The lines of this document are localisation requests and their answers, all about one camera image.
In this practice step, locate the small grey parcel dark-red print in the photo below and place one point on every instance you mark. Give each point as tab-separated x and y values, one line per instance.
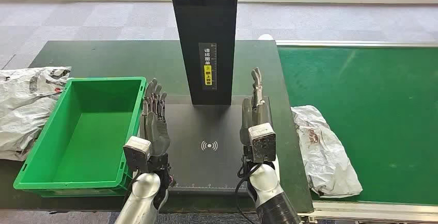
325	154

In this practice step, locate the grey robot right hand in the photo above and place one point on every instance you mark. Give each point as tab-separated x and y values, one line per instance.
255	113

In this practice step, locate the green plastic crate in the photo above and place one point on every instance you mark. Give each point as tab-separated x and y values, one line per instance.
85	137

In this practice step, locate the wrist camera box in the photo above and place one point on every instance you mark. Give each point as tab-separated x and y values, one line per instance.
137	152
262	142

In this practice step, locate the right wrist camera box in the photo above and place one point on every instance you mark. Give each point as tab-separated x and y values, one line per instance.
262	142

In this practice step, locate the silver conveyor frame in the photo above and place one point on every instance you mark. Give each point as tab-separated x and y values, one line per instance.
376	212

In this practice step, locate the white round roller end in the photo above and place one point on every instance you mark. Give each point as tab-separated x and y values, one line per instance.
266	37

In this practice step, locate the dark green table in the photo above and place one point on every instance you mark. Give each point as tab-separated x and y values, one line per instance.
102	58

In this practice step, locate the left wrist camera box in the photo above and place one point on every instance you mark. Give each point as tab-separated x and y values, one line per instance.
137	152

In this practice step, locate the black inbound scanner machine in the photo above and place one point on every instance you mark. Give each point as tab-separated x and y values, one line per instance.
205	20

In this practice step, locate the grey parcel bag black print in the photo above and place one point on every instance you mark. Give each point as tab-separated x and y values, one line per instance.
24	113

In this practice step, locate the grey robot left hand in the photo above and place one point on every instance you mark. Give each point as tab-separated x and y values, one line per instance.
159	133

